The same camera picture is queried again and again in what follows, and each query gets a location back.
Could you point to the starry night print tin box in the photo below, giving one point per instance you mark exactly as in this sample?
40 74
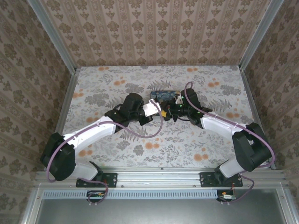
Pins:
163 95

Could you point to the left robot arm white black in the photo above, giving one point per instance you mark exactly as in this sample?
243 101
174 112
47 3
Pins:
93 130

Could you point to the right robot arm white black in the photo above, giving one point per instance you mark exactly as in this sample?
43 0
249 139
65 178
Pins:
219 126

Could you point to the small black controller board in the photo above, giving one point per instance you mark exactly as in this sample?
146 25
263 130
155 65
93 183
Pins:
95 197
226 196

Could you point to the grey metal panel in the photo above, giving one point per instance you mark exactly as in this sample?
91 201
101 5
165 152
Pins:
151 212

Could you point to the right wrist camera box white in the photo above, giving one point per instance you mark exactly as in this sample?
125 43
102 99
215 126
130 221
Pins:
179 100

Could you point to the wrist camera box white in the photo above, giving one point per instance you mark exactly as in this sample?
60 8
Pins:
179 100
151 108

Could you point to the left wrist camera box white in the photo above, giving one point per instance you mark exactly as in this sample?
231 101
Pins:
151 108

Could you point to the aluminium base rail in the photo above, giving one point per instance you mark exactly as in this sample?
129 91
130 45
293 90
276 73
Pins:
158 176

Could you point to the aluminium table side rail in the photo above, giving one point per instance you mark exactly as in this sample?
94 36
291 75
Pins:
66 102
254 105

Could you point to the aluminium frame post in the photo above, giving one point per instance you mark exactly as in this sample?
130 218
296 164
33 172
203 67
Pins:
51 35
261 35

